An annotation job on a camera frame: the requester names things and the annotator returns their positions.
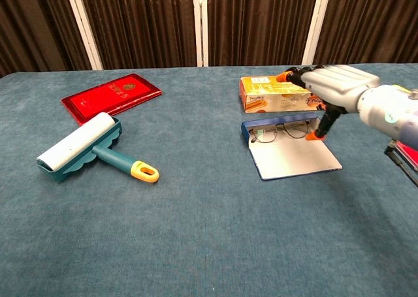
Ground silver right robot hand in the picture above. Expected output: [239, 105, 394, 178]
[276, 65, 381, 142]

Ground blue cardboard glasses case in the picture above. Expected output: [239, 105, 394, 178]
[240, 112, 344, 181]

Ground metal-frame eyeglasses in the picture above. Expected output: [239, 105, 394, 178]
[248, 120, 316, 144]

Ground brown pleated curtain panel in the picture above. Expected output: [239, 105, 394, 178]
[207, 0, 321, 67]
[313, 0, 418, 65]
[76, 0, 199, 70]
[0, 0, 94, 79]

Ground orange cardboard box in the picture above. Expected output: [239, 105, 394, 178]
[239, 74, 327, 114]

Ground red ink pad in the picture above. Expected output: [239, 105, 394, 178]
[393, 140, 418, 171]

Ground teal table cloth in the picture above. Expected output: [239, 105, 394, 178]
[0, 63, 418, 297]

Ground shiny red booklet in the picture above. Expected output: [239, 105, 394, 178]
[61, 72, 163, 127]

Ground cream slotted metal rail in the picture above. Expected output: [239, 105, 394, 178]
[193, 0, 209, 67]
[63, 0, 104, 70]
[300, 0, 334, 66]

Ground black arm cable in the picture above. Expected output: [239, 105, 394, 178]
[383, 139, 418, 187]

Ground teal lint roller yellow handle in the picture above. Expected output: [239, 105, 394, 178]
[36, 112, 161, 184]

